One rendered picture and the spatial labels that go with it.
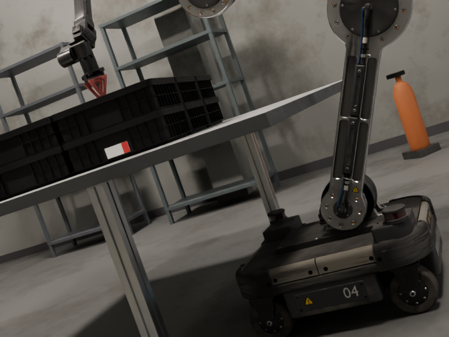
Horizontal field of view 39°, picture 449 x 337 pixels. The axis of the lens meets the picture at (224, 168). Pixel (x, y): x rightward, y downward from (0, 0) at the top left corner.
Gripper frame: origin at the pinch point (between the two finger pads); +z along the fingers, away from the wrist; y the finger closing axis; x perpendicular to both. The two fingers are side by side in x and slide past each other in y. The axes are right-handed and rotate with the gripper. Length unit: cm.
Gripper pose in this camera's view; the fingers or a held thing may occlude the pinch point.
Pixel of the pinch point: (101, 95)
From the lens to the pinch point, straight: 234.1
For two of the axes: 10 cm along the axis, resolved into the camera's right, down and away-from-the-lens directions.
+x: 8.4, -3.7, 3.9
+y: 4.0, -0.5, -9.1
